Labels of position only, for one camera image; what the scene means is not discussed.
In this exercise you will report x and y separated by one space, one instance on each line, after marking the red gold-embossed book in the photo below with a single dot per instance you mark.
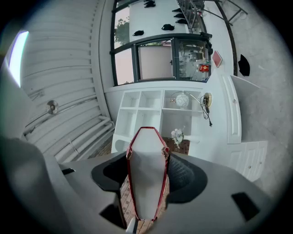
148 171

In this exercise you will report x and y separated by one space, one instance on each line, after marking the white drawer unit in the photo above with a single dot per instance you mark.
249 160

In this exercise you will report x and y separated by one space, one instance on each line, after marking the gold lamp with white globe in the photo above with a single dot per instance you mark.
182 100

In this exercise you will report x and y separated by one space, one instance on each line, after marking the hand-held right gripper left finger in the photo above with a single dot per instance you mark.
107 173

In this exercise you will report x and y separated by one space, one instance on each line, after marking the white panel cabinet door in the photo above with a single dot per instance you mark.
232 118

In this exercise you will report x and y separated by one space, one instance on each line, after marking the bright ceiling light strip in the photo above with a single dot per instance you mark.
18 57

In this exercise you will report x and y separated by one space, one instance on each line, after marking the scattered black cloth pieces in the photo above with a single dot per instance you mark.
168 27

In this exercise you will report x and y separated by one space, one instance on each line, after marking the white blue flower bouquet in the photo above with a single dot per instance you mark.
177 136

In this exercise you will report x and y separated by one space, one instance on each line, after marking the dark framed window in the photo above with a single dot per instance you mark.
135 64

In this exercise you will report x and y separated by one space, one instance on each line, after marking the red gold box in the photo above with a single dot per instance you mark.
203 68

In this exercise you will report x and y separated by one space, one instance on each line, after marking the round silver ceiling fixture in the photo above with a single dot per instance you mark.
52 107

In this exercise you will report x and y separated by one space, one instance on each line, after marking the black device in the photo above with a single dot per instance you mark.
209 46
206 35

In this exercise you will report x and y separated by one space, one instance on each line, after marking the small red booklet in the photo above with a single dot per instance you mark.
217 59

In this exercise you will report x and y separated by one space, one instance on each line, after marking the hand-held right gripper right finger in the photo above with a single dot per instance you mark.
187 180

